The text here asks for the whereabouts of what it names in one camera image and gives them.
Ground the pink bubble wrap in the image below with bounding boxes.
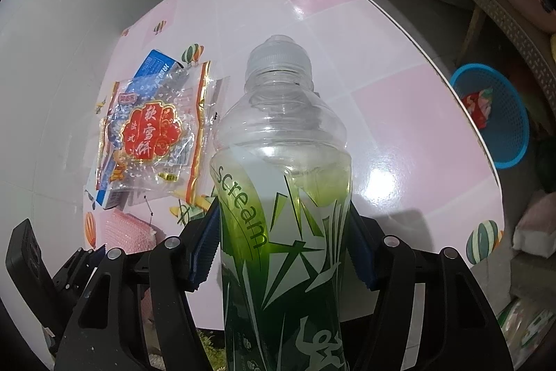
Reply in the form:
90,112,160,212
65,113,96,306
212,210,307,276
102,208,157,254

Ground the red printed package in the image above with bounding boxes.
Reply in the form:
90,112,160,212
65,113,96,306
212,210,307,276
461,88,494,129

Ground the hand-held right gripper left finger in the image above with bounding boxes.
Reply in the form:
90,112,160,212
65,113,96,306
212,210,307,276
54,195,222,371

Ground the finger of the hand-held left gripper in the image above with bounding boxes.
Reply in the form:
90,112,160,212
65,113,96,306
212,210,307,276
52,245,107,311

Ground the green printed bag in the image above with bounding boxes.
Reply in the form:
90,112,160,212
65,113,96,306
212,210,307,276
495,297,556,358

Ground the clear red snack wrapper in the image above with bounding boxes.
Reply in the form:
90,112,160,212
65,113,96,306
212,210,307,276
84,60,213,207

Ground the green label plastic bottle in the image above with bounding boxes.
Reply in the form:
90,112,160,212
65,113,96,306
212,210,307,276
210,34,353,371

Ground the perforated metal rack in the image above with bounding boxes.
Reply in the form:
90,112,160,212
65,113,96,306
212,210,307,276
360,0,556,115

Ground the blue toothpaste box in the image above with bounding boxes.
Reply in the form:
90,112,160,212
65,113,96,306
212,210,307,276
93,49,185,211

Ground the dark green bag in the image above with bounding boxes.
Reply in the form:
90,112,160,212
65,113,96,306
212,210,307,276
535,136,556,194

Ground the blue plastic basket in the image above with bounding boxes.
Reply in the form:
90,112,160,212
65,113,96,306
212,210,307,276
449,64,531,170

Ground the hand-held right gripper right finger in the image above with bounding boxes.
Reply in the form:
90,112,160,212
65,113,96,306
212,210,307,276
347,203,510,371

